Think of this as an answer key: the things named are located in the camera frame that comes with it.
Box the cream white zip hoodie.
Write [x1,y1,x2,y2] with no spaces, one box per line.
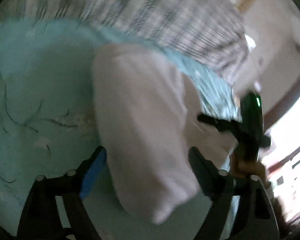
[92,44,236,224]

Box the person's right hand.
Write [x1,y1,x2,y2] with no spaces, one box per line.
[230,153,270,189]

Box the teal floral bed sheet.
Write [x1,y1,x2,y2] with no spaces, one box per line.
[0,20,238,235]

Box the plaid checked quilt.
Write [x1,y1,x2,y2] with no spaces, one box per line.
[0,0,249,85]

